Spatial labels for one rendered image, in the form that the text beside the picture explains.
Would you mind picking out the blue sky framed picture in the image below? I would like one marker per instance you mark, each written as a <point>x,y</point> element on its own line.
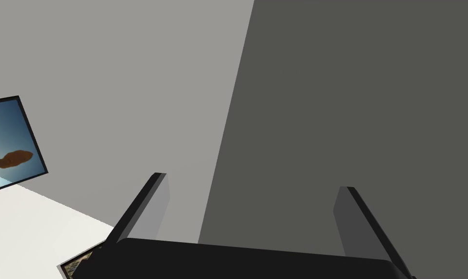
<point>7,143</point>

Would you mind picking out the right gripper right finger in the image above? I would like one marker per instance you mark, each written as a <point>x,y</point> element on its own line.
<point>360,228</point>

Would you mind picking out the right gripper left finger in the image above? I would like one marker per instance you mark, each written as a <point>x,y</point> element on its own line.
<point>148,211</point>

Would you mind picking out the brown framed picture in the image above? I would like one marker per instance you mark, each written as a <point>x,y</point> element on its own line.
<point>77,261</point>

